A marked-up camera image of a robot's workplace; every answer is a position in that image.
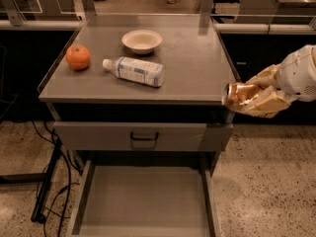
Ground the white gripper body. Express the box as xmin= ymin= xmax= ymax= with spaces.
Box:
xmin=276 ymin=44 xmax=316 ymax=102

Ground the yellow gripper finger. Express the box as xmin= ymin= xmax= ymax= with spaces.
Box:
xmin=243 ymin=86 xmax=296 ymax=114
xmin=247 ymin=64 xmax=279 ymax=88

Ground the closed upper grey drawer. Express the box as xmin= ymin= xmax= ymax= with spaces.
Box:
xmin=54 ymin=121 xmax=233 ymax=152

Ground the grey metal drawer cabinet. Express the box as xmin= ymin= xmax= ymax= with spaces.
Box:
xmin=37 ymin=13 xmax=248 ymax=237

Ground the open middle grey drawer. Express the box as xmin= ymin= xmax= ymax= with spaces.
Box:
xmin=66 ymin=161 xmax=220 ymax=237

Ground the grey background desk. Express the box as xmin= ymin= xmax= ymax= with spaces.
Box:
xmin=236 ymin=0 xmax=316 ymax=25

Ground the clear plastic water bottle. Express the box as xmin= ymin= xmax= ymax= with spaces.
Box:
xmin=103 ymin=56 xmax=165 ymax=88

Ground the white paper bowl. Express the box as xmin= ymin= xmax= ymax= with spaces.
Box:
xmin=121 ymin=30 xmax=162 ymax=54

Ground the orange fruit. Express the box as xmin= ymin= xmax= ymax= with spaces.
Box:
xmin=65 ymin=44 xmax=91 ymax=70

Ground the black power strip bar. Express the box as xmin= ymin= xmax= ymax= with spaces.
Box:
xmin=31 ymin=139 xmax=61 ymax=222

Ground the white horizontal rail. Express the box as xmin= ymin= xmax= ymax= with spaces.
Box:
xmin=0 ymin=20 xmax=316 ymax=36

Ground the black drawer handle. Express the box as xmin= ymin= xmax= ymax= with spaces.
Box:
xmin=129 ymin=132 xmax=159 ymax=141

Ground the black floor cable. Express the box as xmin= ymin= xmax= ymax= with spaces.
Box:
xmin=31 ymin=119 xmax=84 ymax=237

